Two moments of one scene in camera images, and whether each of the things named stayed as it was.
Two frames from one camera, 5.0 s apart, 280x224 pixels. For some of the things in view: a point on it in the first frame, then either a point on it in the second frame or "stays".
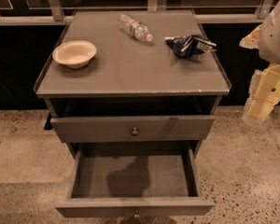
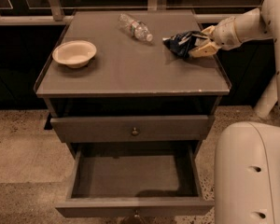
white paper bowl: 75,53 stays
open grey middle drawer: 123,178 stays
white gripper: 275,39 → 226,32
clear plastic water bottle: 134,27 stays
